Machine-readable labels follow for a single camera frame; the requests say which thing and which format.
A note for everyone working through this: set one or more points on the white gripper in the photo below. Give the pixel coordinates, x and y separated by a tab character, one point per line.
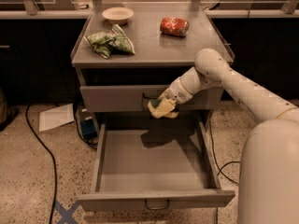
177	92

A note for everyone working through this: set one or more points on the green yellow sponge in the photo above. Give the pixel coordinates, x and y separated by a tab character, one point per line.
154	104

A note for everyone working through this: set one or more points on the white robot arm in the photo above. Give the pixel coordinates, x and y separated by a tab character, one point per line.
268	191

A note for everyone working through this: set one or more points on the closed grey top drawer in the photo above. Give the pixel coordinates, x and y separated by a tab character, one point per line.
129	98

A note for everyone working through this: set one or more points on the open grey middle drawer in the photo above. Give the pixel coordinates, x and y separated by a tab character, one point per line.
169	162

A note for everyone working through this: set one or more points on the grey metal drawer cabinet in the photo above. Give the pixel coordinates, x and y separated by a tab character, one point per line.
159	59

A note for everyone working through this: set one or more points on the blue power box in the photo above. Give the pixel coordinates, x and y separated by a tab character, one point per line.
86	124

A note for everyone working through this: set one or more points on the green chip bag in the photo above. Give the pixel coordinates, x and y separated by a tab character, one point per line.
104	43

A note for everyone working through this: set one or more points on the crushed orange soda can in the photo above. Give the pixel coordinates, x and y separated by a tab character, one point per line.
174	26

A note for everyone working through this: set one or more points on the white bowl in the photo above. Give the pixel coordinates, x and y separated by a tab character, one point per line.
118	15

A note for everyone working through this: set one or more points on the white paper sheet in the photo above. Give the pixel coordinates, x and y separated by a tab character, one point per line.
56	117

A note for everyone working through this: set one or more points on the blue tape cross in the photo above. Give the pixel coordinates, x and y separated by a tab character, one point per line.
66	214

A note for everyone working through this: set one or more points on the black top drawer handle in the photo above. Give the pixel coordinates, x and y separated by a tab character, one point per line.
149	96

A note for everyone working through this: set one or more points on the black drawer handle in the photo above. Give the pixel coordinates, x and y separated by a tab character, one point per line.
156	205
149	96

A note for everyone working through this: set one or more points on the black middle drawer handle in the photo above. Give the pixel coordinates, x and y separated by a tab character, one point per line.
156	205

